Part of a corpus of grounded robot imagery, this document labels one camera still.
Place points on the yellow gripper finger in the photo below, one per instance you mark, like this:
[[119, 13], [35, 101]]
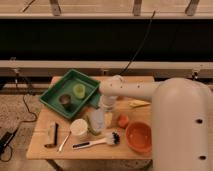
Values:
[[108, 119]]

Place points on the yellow banana toy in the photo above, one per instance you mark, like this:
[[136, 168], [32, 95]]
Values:
[[138, 103]]

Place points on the black power brick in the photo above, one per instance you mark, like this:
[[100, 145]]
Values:
[[5, 140]]

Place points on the green sponge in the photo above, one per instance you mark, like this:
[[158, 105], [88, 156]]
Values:
[[94, 101]]

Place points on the white lidded cup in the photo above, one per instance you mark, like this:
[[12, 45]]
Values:
[[79, 129]]

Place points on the light green cup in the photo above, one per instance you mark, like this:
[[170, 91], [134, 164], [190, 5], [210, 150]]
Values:
[[79, 91]]

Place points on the metal cup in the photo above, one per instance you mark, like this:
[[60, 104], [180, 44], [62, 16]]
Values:
[[65, 100]]

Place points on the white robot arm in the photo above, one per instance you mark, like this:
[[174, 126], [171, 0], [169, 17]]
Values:
[[179, 119]]

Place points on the metal spoon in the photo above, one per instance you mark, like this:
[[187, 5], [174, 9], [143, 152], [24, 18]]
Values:
[[63, 143]]

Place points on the green plastic tray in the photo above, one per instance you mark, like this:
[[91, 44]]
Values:
[[65, 86]]

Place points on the white dish brush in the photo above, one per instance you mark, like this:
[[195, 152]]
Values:
[[112, 138]]

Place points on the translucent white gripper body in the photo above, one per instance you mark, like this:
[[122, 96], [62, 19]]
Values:
[[107, 103]]

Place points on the green cucumber toy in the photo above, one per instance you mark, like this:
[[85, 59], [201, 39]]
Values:
[[90, 129]]

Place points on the orange bowl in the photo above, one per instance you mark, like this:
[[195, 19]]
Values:
[[138, 137]]

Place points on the wooden handled spatula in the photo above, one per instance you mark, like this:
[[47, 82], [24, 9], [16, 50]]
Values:
[[51, 136]]

